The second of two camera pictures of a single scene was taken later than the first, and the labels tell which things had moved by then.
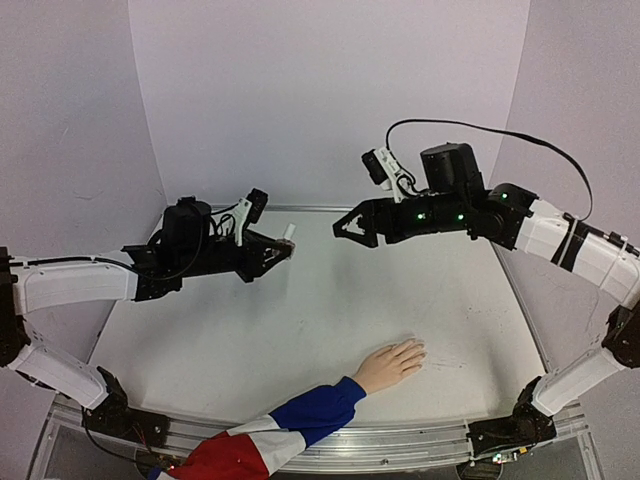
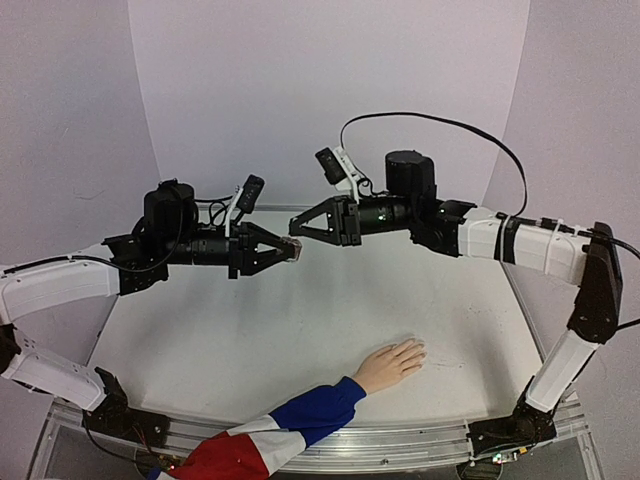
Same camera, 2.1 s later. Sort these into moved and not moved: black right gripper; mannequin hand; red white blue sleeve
Moved: black right gripper
Not moved: red white blue sleeve; mannequin hand
